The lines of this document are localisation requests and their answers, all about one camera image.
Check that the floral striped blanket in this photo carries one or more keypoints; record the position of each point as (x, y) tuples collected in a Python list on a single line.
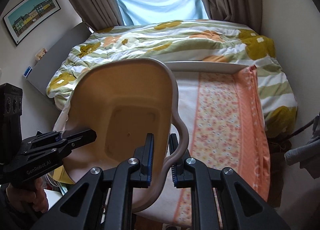
[(175, 42)]

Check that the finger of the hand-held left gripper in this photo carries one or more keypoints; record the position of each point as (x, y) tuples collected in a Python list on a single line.
[(48, 135), (80, 137)]

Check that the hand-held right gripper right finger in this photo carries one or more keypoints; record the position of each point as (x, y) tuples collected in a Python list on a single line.
[(173, 170)]

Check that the beige wavy-edged bowl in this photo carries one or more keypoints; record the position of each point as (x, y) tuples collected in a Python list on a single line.
[(125, 110)]

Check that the orange floral cloth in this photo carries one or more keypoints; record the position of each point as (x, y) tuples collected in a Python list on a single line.
[(225, 132)]

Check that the person's left forearm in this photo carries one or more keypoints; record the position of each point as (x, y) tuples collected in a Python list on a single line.
[(10, 217)]

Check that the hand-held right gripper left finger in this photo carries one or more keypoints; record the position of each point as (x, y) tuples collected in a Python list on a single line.
[(149, 155)]

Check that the small blue card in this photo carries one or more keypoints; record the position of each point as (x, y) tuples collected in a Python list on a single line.
[(27, 71)]

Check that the framed wall poster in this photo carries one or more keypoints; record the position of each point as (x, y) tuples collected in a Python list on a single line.
[(30, 13)]

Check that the black metal rack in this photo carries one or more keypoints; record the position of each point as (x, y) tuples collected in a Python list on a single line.
[(300, 130)]

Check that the small pink box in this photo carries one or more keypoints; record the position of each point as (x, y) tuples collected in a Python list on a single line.
[(41, 54)]

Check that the grey garment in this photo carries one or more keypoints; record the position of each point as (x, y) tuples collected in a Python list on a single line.
[(302, 155)]

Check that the grey bed headboard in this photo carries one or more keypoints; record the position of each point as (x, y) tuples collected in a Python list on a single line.
[(57, 52)]

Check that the person's left hand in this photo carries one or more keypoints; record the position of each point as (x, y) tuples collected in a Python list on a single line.
[(37, 197)]

